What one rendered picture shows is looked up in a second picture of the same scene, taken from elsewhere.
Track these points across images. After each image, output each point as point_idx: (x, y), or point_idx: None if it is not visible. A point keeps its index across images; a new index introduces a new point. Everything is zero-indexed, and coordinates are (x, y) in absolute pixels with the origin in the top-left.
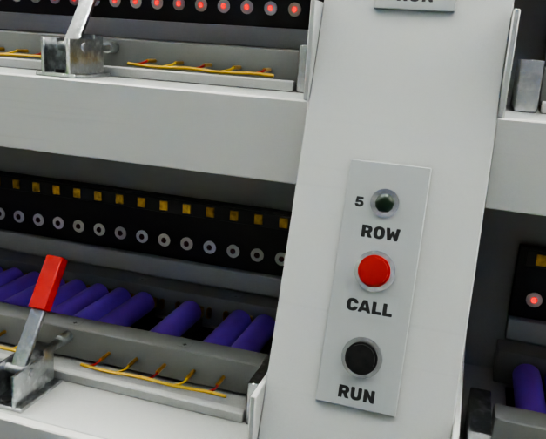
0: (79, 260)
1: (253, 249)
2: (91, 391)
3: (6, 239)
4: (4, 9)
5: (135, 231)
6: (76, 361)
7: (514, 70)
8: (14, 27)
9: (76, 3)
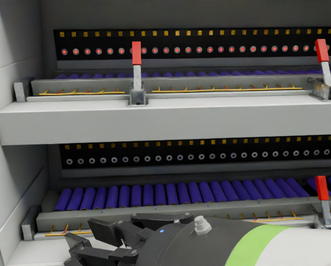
0: (245, 169)
1: (325, 150)
2: None
3: (207, 168)
4: (180, 56)
5: (272, 152)
6: (312, 215)
7: None
8: (188, 65)
9: (221, 51)
